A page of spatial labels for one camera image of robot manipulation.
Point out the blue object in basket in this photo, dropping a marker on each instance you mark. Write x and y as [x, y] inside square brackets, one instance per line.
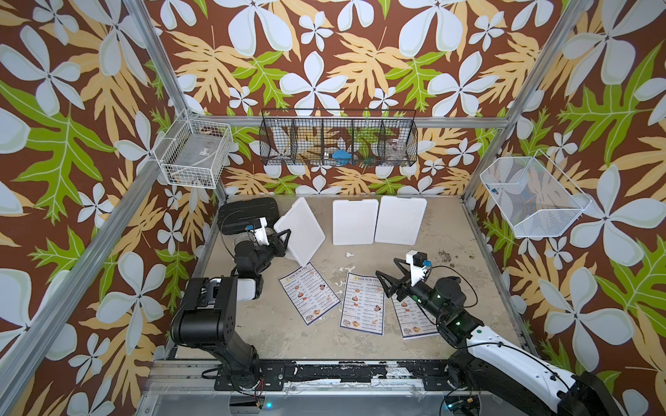
[342, 158]

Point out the black wire basket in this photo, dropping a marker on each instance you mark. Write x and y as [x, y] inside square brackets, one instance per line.
[374, 137]

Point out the white menu holder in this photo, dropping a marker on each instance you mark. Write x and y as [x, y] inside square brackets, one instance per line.
[399, 220]
[354, 221]
[306, 236]

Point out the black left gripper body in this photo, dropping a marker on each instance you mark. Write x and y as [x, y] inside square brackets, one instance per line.
[264, 255]

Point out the white wire basket left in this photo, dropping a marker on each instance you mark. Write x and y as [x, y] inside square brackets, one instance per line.
[193, 151]

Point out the dim sum menu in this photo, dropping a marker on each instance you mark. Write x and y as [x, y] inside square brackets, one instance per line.
[309, 293]
[413, 322]
[363, 305]

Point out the black plastic case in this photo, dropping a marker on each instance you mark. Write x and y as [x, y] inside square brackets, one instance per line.
[234, 217]

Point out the white mesh basket right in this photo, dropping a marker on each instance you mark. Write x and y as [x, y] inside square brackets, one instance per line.
[535, 195]

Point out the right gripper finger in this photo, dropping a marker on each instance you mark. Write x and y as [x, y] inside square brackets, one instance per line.
[390, 284]
[405, 269]

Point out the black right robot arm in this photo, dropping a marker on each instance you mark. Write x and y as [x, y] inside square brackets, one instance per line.
[487, 361]

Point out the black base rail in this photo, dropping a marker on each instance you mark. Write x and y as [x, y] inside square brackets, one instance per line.
[274, 375]

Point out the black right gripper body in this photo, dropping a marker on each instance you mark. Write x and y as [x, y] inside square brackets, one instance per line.
[422, 295]

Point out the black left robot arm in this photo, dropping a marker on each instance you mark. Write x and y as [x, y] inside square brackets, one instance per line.
[206, 319]

